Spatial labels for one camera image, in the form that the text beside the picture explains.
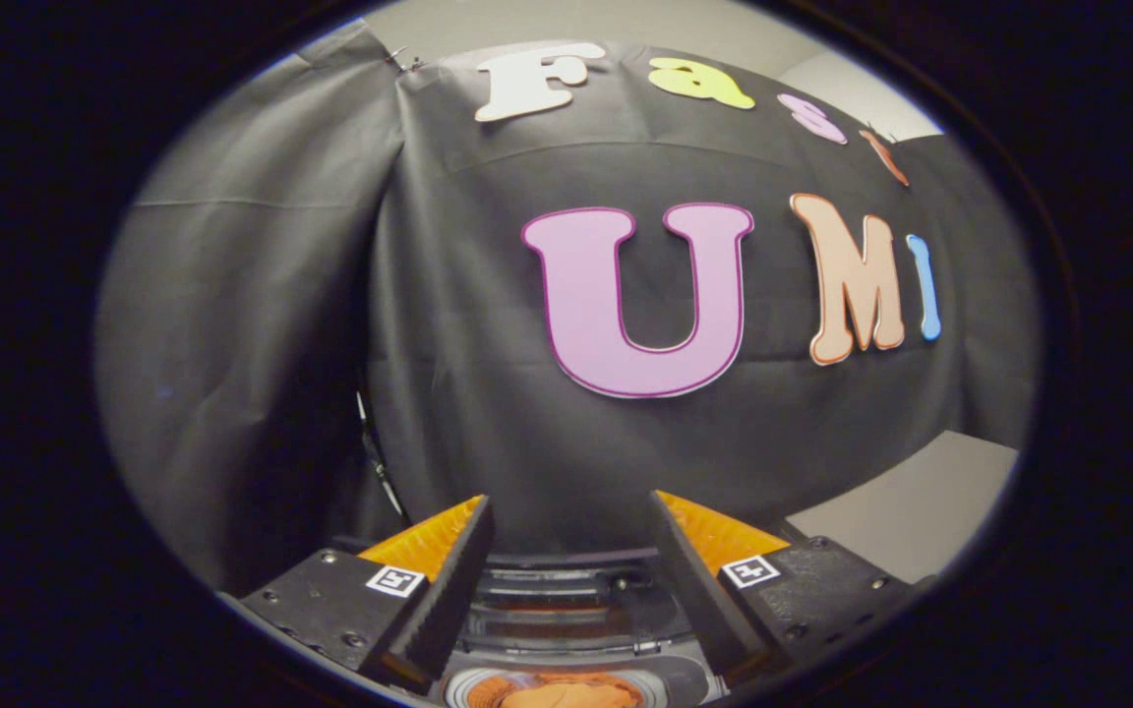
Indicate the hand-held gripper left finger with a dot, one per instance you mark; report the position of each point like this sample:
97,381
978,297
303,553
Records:
448,590

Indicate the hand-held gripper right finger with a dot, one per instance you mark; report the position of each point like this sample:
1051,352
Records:
694,580

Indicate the grey washing machine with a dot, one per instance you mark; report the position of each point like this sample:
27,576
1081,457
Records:
675,680

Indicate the orange shirt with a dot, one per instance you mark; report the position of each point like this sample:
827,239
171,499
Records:
566,696

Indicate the black backdrop cloth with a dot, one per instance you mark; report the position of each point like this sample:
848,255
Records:
488,393

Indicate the white cabinet with grey top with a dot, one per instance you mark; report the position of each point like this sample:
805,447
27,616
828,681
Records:
921,501

